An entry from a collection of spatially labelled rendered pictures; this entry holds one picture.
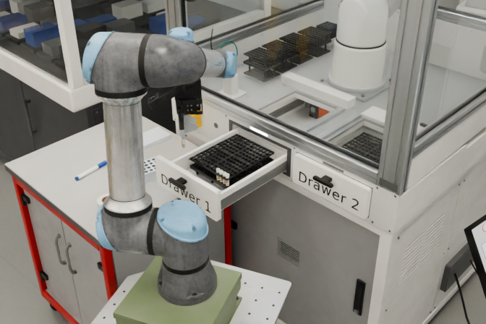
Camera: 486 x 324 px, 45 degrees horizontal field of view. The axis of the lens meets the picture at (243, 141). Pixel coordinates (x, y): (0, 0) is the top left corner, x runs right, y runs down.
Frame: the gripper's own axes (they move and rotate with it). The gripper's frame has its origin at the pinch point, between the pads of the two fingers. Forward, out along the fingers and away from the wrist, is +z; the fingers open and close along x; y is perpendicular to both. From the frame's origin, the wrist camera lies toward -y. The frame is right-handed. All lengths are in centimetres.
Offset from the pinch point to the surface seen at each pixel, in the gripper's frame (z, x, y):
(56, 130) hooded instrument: 43, 88, -55
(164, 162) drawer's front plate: 5.6, -7.0, -6.1
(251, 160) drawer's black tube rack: 8.4, -6.8, 21.9
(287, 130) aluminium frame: -0.6, -4.7, 34.3
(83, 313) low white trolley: 77, 3, -42
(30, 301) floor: 98, 34, -70
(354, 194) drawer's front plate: 10, -29, 50
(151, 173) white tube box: 19.2, 7.5, -10.9
